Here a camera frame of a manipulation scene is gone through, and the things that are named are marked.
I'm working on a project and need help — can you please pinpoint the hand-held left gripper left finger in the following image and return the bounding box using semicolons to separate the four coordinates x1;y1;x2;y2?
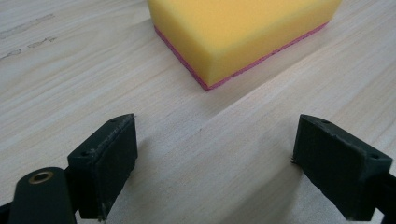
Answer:
66;113;139;222

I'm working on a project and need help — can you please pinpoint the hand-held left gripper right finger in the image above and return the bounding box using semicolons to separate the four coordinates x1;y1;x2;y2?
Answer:
292;114;394;222

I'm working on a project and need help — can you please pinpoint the yellow sponge with pink base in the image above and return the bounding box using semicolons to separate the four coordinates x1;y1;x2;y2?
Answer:
147;0;343;91

